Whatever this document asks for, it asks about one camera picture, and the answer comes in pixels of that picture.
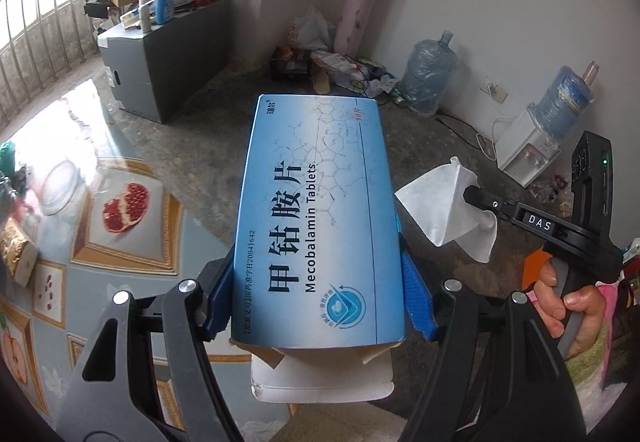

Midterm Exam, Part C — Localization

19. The window railing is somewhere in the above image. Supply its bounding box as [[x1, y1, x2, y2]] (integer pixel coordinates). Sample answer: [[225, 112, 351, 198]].
[[0, 0, 151, 125]]

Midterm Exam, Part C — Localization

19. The gold foil packet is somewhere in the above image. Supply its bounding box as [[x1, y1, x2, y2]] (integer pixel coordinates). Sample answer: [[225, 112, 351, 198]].
[[0, 217, 41, 287]]

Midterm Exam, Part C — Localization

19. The grey cabinet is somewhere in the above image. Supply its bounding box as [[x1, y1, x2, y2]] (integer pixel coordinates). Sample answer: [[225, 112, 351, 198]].
[[97, 0, 233, 124]]

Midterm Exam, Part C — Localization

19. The wrapped blue water jug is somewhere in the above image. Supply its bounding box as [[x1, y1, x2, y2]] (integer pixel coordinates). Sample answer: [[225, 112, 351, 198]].
[[531, 62, 600, 143]]

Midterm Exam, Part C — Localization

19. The person's right hand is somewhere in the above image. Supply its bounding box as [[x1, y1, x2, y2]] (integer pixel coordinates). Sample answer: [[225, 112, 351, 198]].
[[532, 259, 609, 359]]

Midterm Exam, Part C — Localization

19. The white printed packaging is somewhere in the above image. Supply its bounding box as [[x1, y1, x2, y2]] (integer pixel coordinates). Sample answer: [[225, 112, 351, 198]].
[[310, 49, 362, 88]]

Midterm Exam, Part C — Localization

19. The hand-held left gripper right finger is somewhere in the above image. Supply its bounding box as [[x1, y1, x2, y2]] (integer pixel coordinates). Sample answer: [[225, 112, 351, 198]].
[[397, 232, 587, 442]]

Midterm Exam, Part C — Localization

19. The black cable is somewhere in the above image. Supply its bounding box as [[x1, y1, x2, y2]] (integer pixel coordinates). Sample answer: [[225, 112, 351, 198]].
[[435, 109, 496, 144]]

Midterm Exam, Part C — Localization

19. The person's right forearm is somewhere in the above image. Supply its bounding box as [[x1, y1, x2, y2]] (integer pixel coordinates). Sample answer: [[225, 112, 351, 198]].
[[565, 317, 632, 428]]

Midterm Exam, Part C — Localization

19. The white cable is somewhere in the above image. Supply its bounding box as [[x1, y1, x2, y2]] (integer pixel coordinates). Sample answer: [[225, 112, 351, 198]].
[[475, 117, 507, 161]]

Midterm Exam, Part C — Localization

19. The floral bag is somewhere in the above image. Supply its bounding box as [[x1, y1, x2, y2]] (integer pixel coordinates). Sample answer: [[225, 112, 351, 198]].
[[532, 172, 574, 223]]

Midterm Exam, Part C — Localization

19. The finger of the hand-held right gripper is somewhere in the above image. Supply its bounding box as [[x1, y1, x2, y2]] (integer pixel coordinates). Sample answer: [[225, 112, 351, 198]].
[[462, 185, 521, 224]]

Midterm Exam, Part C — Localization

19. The white plastic bag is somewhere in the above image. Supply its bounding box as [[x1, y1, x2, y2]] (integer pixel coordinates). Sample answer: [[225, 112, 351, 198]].
[[291, 6, 336, 54]]

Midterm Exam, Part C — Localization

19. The white wall socket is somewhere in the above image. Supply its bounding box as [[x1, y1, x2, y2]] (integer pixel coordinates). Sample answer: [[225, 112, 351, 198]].
[[481, 78, 509, 104]]

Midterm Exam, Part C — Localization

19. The table with fruit-print tablecloth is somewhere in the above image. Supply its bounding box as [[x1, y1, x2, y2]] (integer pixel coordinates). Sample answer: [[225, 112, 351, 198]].
[[0, 79, 301, 442]]

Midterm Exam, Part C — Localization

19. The orange plastic object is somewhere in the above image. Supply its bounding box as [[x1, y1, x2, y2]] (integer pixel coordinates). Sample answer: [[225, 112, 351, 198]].
[[522, 249, 551, 294]]

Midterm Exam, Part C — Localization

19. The white tissue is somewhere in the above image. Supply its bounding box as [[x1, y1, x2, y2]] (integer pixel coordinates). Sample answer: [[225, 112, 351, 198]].
[[394, 156, 499, 265]]

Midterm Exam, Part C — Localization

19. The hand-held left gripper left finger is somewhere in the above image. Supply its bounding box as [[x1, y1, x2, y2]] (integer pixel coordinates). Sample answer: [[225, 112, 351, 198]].
[[55, 247, 251, 442]]

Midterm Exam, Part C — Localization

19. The clear plastic cup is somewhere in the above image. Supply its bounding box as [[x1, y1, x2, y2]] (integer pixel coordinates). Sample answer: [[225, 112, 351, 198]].
[[37, 159, 89, 216]]

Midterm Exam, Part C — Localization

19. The blue medicine box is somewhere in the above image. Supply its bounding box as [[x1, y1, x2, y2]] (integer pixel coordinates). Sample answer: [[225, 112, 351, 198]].
[[230, 93, 407, 405]]

